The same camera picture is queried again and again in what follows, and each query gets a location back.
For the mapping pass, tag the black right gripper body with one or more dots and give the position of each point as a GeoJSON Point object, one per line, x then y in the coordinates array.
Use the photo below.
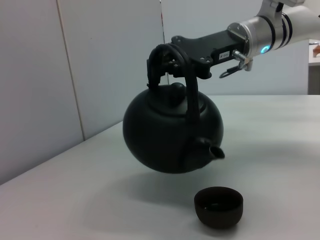
{"type": "Point", "coordinates": [205, 47]}

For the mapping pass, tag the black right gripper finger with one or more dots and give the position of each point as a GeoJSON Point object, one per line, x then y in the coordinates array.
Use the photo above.
{"type": "Point", "coordinates": [175, 67]}

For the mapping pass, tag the black round teapot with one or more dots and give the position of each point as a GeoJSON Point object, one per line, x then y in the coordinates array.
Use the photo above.
{"type": "Point", "coordinates": [165, 140]}

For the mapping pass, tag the small dark teacup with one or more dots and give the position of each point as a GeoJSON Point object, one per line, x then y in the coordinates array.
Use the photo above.
{"type": "Point", "coordinates": [220, 212]}

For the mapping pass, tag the black teapot lid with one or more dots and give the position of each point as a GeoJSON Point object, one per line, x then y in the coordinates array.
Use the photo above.
{"type": "Point", "coordinates": [178, 88]}

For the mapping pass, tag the brown background object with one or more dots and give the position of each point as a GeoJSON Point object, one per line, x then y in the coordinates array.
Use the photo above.
{"type": "Point", "coordinates": [317, 51]}

